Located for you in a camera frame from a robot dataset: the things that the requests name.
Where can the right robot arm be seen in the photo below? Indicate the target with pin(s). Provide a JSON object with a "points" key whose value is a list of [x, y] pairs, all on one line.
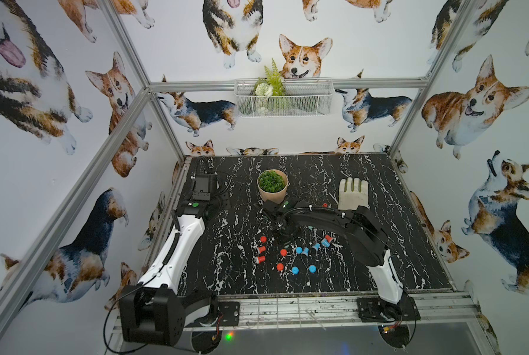
{"points": [[367, 241]]}

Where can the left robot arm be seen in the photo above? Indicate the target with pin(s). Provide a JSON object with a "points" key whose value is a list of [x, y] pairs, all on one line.
{"points": [[152, 312]]}

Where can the beige plant pot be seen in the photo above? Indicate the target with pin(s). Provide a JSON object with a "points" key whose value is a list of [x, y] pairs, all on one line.
{"points": [[278, 197]]}

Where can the green fern with flower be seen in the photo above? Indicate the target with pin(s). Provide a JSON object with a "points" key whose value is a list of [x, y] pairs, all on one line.
{"points": [[269, 90]]}

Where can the white wire wall basket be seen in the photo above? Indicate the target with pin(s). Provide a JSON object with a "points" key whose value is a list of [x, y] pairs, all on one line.
{"points": [[308, 97]]}

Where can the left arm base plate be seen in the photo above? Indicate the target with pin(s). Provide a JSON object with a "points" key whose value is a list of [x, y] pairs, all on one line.
{"points": [[228, 314]]}

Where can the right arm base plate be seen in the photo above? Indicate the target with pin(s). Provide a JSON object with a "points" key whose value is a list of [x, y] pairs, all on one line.
{"points": [[374, 309]]}

